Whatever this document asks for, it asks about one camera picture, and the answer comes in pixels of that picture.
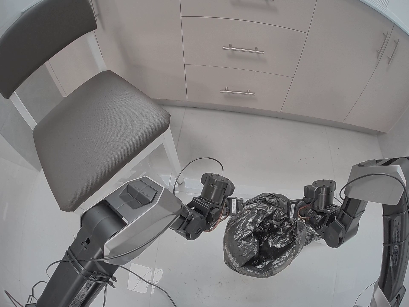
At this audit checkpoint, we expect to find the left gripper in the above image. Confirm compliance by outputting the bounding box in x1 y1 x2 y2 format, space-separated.
210 197 244 228

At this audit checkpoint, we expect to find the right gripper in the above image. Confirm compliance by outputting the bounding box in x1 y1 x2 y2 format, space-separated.
288 198 321 228

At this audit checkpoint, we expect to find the black plastic bag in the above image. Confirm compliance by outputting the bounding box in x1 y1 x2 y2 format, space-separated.
223 191 309 278

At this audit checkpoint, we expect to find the black plastic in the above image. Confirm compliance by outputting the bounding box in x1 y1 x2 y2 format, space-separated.
305 224 323 246

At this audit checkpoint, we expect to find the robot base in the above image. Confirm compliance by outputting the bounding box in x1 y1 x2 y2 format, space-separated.
371 287 389 307

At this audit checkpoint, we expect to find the beige cabinet with drawers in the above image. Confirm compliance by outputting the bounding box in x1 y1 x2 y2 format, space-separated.
48 0 409 133

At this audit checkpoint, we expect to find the black cable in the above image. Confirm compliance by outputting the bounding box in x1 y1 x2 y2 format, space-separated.
173 158 224 194
104 264 174 307
339 172 409 210

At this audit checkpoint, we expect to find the grey chair with white frame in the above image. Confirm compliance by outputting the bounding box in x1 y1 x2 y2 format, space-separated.
0 0 185 213

